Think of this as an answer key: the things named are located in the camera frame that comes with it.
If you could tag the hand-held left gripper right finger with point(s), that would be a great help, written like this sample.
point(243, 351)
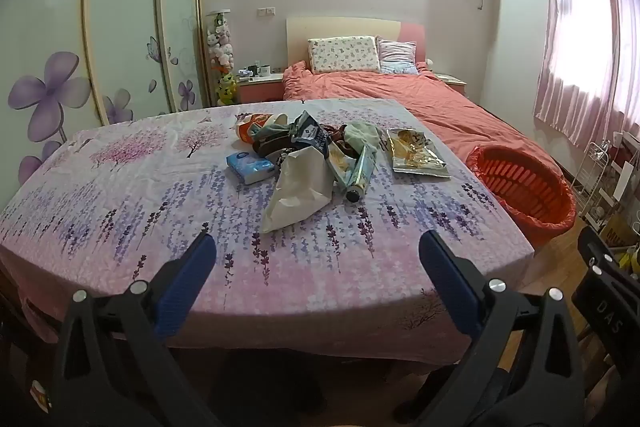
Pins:
point(445, 274)

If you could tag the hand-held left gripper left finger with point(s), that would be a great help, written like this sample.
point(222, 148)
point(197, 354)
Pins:
point(187, 274)

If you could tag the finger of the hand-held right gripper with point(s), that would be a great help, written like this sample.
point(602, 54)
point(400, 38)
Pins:
point(607, 257)

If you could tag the orange laundry basket red liner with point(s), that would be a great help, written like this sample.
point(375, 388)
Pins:
point(530, 187)

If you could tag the gold snack bag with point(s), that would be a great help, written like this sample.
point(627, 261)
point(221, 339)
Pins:
point(417, 157)

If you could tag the blue tissue packet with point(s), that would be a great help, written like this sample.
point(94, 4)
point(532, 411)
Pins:
point(247, 168)

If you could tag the white paper bag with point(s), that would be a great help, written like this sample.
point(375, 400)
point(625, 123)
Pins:
point(300, 187)

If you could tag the dark cloth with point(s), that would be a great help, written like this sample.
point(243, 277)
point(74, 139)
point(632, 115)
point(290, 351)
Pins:
point(275, 148)

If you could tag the orange snack bag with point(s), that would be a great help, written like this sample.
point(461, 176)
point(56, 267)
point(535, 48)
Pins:
point(247, 127)

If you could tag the light green sock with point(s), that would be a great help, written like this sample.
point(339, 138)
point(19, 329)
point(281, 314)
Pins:
point(362, 134)

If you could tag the grey green cloth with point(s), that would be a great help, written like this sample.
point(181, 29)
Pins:
point(272, 127)

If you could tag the bed with salmon duvet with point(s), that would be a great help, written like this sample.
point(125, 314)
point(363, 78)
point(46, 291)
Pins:
point(425, 102)

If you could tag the yellow green plush toy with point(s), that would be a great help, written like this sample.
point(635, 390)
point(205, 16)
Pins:
point(226, 89)

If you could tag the pink nightstand with book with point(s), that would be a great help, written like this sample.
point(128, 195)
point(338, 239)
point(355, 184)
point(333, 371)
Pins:
point(452, 83)

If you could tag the pink nightstand with mug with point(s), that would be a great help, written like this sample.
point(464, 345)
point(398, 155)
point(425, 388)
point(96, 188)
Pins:
point(260, 91)

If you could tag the pink curtain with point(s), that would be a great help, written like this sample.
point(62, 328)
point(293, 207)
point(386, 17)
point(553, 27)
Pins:
point(580, 32)

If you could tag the striped pink pillow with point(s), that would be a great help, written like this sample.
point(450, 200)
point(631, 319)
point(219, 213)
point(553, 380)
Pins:
point(397, 52)

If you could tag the clear tube of plush toys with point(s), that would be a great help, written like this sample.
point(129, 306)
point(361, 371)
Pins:
point(220, 42)

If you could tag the floral white pillow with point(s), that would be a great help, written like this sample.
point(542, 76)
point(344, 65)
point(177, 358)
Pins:
point(342, 54)

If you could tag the wardrobe with purple flower print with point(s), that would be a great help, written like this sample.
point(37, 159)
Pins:
point(125, 32)

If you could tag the white wall switch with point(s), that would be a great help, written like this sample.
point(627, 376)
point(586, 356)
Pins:
point(266, 11)

